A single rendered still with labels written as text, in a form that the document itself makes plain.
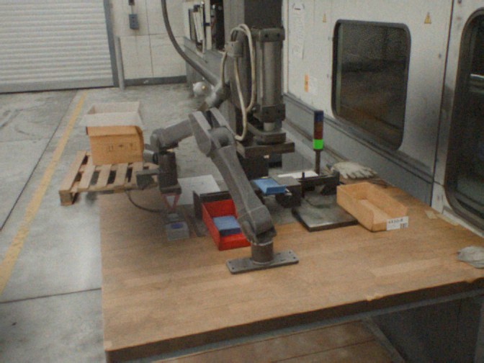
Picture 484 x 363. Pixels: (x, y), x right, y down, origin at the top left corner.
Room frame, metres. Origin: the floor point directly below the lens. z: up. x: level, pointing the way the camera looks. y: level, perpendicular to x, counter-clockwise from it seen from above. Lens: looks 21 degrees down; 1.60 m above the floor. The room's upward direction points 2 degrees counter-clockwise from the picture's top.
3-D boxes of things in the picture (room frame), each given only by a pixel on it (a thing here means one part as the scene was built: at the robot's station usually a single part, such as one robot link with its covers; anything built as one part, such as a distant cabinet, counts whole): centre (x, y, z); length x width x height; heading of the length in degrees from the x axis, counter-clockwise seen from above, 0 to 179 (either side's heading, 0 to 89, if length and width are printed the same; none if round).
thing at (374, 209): (1.57, -0.43, 0.93); 0.25 x 0.13 x 0.08; 15
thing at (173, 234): (1.46, 0.21, 0.90); 0.07 x 0.07 x 0.06; 15
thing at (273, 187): (1.65, -0.09, 1.00); 0.15 x 0.07 x 0.03; 16
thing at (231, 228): (1.50, 0.06, 0.92); 0.15 x 0.07 x 0.03; 12
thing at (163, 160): (1.57, 0.25, 1.12); 0.07 x 0.06 x 0.07; 43
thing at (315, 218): (1.55, -0.27, 0.91); 0.17 x 0.16 x 0.02; 105
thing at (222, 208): (1.47, 0.05, 0.93); 0.25 x 0.12 x 0.06; 15
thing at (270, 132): (1.75, -0.06, 1.22); 0.26 x 0.18 x 0.30; 15
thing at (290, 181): (1.69, -0.10, 0.98); 0.20 x 0.10 x 0.01; 105
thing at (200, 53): (7.73, 0.59, 1.21); 0.86 x 0.10 x 0.79; 12
